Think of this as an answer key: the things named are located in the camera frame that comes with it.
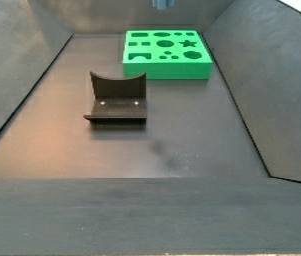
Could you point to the blue three prong object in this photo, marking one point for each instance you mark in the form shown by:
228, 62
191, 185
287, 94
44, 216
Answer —
163, 4

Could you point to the black curved fixture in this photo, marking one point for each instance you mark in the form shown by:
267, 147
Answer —
120, 99

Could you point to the green shape sorting block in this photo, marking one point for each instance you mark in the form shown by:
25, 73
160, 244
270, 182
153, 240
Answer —
167, 55

